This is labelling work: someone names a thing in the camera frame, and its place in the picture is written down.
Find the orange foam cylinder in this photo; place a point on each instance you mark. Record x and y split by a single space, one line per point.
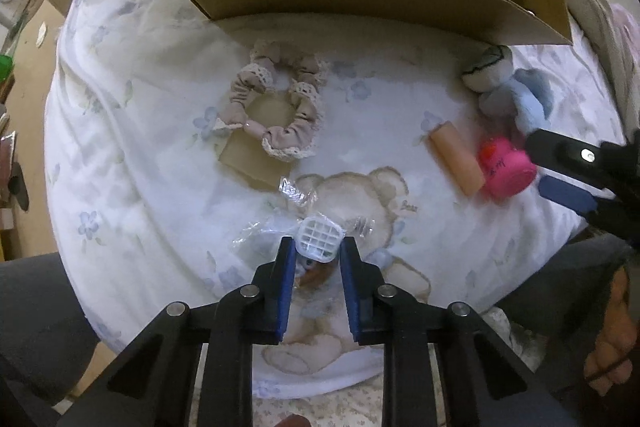
457 159

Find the person's leg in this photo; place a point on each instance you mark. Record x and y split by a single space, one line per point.
550 277
35 317

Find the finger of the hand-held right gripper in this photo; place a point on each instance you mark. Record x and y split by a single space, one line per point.
567 196
560 152

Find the brown paper card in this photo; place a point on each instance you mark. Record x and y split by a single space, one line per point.
252 157

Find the clear plastic wrapper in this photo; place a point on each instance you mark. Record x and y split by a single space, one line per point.
300 194

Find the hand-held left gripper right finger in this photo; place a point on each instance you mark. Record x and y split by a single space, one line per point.
352 297

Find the beige patterned quilt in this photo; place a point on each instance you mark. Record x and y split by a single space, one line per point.
595 7

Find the white bear-print bedsheet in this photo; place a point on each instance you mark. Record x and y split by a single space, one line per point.
150 147

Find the person's right leg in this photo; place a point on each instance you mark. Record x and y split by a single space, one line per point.
550 277

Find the blue plush toy grey head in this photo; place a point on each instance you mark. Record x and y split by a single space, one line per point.
500 102

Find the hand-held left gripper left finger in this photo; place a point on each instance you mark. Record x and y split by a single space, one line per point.
282 297

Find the beige lace scrunchie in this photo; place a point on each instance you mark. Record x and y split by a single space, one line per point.
306 107

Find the pink cloth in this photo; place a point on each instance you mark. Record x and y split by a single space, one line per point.
629 27

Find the pink soft toy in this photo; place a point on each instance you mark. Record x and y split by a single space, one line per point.
502 172

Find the person's right foot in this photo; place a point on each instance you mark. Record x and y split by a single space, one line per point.
612 342

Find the person's left leg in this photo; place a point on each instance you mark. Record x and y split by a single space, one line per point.
35 317

